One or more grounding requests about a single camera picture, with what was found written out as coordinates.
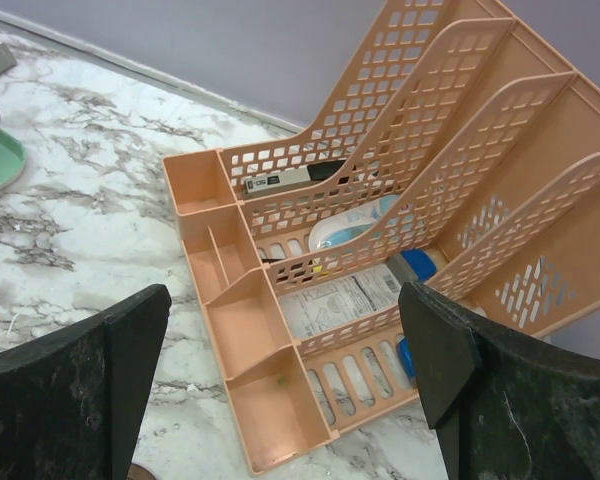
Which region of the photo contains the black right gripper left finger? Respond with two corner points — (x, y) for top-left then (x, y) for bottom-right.
(0, 284), (171, 479)

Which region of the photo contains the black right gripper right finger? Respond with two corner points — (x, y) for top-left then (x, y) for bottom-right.
(398, 283), (600, 479)

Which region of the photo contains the white printed packet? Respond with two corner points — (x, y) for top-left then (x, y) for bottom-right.
(278, 265), (400, 338)

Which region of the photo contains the white blue packet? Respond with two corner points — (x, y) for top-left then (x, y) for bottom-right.
(308, 195), (399, 252)

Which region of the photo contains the peach plastic file organizer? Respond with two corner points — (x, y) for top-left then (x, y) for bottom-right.
(163, 1), (600, 475)

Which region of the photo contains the green serving tray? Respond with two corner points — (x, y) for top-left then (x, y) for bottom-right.
(0, 115), (27, 203)

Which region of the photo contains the black grey marker pen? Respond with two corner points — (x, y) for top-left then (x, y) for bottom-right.
(243, 160), (345, 198)

